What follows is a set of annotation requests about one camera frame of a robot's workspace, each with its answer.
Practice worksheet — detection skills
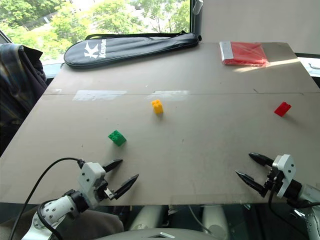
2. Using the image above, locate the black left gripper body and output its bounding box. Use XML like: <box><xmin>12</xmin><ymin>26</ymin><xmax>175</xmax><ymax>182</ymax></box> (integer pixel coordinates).
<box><xmin>94</xmin><ymin>175</ymin><xmax>117</xmax><ymax>202</ymax></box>

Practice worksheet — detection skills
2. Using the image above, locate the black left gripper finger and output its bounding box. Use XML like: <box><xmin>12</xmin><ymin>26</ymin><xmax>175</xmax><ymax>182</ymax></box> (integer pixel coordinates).
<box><xmin>101</xmin><ymin>158</ymin><xmax>124</xmax><ymax>173</ymax></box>
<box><xmin>110</xmin><ymin>174</ymin><xmax>140</xmax><ymax>201</ymax></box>

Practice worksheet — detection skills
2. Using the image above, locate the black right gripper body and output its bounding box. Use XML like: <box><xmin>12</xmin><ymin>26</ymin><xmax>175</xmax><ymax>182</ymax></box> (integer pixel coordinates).
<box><xmin>262</xmin><ymin>165</ymin><xmax>285</xmax><ymax>197</ymax></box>

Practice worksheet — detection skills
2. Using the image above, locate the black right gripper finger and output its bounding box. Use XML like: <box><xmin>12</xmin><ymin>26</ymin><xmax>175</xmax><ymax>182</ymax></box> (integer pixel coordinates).
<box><xmin>248</xmin><ymin>152</ymin><xmax>275</xmax><ymax>168</ymax></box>
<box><xmin>235</xmin><ymin>170</ymin><xmax>269</xmax><ymax>198</ymax></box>

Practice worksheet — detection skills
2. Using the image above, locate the green toy brick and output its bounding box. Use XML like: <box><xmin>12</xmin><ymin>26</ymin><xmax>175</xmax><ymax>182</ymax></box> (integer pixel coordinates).
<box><xmin>107</xmin><ymin>129</ymin><xmax>127</xmax><ymax>147</ymax></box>

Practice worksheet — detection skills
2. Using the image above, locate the white robot leg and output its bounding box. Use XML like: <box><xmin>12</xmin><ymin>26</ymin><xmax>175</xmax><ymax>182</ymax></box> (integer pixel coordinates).
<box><xmin>129</xmin><ymin>205</ymin><xmax>164</xmax><ymax>231</ymax></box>
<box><xmin>201</xmin><ymin>204</ymin><xmax>231</xmax><ymax>240</ymax></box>

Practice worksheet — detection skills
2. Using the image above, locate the red toy brick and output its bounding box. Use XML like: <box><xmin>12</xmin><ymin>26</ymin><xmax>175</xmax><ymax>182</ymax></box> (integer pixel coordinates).
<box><xmin>273</xmin><ymin>101</ymin><xmax>292</xmax><ymax>118</ymax></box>

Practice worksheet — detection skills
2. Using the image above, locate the silver robot torso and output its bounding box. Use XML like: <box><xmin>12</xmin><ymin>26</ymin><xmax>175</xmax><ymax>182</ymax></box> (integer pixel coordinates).
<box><xmin>96</xmin><ymin>226</ymin><xmax>213</xmax><ymax>240</ymax></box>

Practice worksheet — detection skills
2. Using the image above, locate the yellow toy brick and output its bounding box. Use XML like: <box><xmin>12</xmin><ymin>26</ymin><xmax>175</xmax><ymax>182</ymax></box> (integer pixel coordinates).
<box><xmin>151</xmin><ymin>99</ymin><xmax>164</xmax><ymax>115</ymax></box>

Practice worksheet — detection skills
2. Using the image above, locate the white object beside table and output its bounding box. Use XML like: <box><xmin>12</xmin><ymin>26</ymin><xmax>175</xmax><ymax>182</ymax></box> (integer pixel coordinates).
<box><xmin>306</xmin><ymin>58</ymin><xmax>320</xmax><ymax>77</ymax></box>

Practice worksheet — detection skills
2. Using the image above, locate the red plastic package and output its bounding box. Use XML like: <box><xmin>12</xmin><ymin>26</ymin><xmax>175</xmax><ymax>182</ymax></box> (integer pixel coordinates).
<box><xmin>219</xmin><ymin>40</ymin><xmax>271</xmax><ymax>68</ymax></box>

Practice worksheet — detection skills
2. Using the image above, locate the black racket bag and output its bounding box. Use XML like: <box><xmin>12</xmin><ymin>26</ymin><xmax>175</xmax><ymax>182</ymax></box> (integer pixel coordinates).
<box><xmin>63</xmin><ymin>30</ymin><xmax>202</xmax><ymax>69</ymax></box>

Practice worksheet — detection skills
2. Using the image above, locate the dark jacket on chair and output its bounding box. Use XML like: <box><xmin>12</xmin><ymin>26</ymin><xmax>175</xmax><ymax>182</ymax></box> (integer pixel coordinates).
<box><xmin>0</xmin><ymin>43</ymin><xmax>49</xmax><ymax>156</ymax></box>

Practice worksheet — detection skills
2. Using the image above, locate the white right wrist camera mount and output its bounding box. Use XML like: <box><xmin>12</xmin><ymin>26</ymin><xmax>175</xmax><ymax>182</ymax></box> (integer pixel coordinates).
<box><xmin>271</xmin><ymin>154</ymin><xmax>296</xmax><ymax>198</ymax></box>

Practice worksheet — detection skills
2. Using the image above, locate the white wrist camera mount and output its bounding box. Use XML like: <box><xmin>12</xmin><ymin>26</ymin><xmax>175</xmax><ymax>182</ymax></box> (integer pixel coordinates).
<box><xmin>271</xmin><ymin>154</ymin><xmax>296</xmax><ymax>198</ymax></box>
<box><xmin>77</xmin><ymin>161</ymin><xmax>106</xmax><ymax>209</ymax></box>

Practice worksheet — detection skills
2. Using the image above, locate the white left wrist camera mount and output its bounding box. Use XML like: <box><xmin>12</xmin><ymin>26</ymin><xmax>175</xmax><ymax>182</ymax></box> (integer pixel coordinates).
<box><xmin>77</xmin><ymin>161</ymin><xmax>106</xmax><ymax>209</ymax></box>

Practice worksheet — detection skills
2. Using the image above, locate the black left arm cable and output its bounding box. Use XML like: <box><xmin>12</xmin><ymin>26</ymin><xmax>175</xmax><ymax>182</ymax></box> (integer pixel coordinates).
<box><xmin>8</xmin><ymin>157</ymin><xmax>84</xmax><ymax>240</ymax></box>

